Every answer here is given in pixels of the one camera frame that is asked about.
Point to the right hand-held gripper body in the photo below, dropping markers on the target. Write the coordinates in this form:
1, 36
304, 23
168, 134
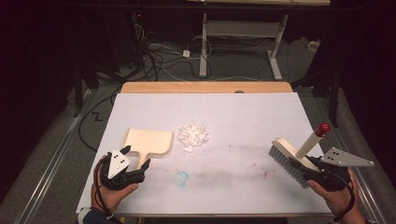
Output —
334, 171

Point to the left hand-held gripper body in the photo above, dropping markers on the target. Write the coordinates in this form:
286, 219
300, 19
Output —
120, 168

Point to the person's left hand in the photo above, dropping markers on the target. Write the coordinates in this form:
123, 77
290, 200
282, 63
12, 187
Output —
109, 196

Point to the white power strip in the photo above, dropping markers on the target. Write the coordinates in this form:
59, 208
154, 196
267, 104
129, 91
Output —
313, 45

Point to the white power adapter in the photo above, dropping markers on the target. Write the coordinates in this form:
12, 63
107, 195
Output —
186, 53

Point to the cream dustpan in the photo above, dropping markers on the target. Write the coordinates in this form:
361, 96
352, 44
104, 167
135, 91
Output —
149, 143

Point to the pile of white paper scraps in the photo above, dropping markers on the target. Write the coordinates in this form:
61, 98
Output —
193, 136

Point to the white metal desk frame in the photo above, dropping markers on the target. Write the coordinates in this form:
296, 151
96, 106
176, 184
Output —
239, 29

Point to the aluminium floor rail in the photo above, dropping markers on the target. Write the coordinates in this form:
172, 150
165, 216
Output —
46, 168

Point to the black metal stand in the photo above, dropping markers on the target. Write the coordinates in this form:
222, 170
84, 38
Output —
82, 81

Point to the person's right hand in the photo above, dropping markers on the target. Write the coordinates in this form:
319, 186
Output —
337, 199

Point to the white table cover sheet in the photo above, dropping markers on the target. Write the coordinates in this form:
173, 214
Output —
224, 174

